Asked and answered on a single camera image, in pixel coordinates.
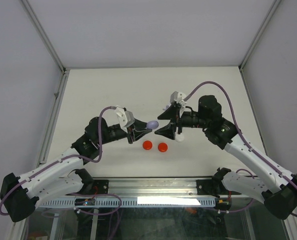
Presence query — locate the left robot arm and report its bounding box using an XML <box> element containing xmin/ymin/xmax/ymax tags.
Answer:
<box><xmin>0</xmin><ymin>117</ymin><xmax>158</xmax><ymax>223</ymax></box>

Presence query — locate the orange earbud case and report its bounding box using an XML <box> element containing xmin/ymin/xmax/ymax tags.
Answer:
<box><xmin>157</xmin><ymin>142</ymin><xmax>168</xmax><ymax>153</ymax></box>
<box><xmin>142</xmin><ymin>140</ymin><xmax>153</xmax><ymax>151</ymax></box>

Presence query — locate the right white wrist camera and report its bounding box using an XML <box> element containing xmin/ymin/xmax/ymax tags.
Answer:
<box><xmin>170</xmin><ymin>91</ymin><xmax>187</xmax><ymax>107</ymax></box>

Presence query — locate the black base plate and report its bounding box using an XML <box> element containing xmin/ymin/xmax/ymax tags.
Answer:
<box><xmin>70</xmin><ymin>178</ymin><xmax>110</xmax><ymax>196</ymax></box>
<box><xmin>196</xmin><ymin>178</ymin><xmax>242</xmax><ymax>196</ymax></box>

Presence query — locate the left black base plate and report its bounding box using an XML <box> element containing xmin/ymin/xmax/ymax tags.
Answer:
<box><xmin>70</xmin><ymin>178</ymin><xmax>110</xmax><ymax>196</ymax></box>

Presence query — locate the purple earbud case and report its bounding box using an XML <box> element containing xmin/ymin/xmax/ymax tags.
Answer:
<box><xmin>146</xmin><ymin>120</ymin><xmax>159</xmax><ymax>130</ymax></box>

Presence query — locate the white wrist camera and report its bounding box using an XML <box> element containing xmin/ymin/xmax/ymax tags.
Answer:
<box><xmin>170</xmin><ymin>91</ymin><xmax>187</xmax><ymax>107</ymax></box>
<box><xmin>114</xmin><ymin>106</ymin><xmax>135</xmax><ymax>133</ymax></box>

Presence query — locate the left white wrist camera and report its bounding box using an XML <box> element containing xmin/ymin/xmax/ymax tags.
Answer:
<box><xmin>114</xmin><ymin>106</ymin><xmax>135</xmax><ymax>133</ymax></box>

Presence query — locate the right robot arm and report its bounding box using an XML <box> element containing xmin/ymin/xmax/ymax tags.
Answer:
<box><xmin>155</xmin><ymin>95</ymin><xmax>297</xmax><ymax>220</ymax></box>

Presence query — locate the aluminium mounting rail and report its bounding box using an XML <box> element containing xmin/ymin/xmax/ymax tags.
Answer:
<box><xmin>35</xmin><ymin>176</ymin><xmax>267</xmax><ymax>199</ymax></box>

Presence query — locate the white earbud case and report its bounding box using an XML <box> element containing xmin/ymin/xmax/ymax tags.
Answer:
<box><xmin>175</xmin><ymin>134</ymin><xmax>185</xmax><ymax>143</ymax></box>

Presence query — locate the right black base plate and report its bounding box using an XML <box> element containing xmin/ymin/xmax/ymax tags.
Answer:
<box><xmin>196</xmin><ymin>178</ymin><xmax>242</xmax><ymax>196</ymax></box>

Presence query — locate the white slotted cable duct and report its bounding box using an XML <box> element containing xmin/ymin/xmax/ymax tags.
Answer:
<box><xmin>41</xmin><ymin>197</ymin><xmax>216</xmax><ymax>209</ymax></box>

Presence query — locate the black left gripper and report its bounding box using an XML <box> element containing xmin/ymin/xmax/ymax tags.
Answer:
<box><xmin>96</xmin><ymin>118</ymin><xmax>152</xmax><ymax>146</ymax></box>

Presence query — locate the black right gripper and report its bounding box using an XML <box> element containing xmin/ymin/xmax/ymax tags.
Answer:
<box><xmin>154</xmin><ymin>104</ymin><xmax>210</xmax><ymax>140</ymax></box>

